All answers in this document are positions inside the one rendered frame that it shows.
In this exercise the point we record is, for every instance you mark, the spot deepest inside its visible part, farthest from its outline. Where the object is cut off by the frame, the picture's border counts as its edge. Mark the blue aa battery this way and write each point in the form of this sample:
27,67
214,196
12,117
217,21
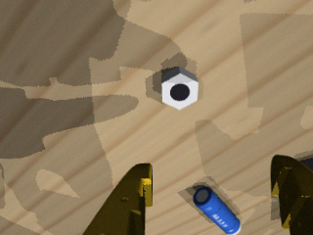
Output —
211,205

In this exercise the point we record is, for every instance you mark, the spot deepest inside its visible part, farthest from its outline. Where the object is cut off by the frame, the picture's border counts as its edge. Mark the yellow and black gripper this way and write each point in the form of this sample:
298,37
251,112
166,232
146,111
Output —
124,211

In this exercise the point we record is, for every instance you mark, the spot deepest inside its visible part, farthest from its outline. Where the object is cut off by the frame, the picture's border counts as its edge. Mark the grey hex nut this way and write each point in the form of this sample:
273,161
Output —
179,88

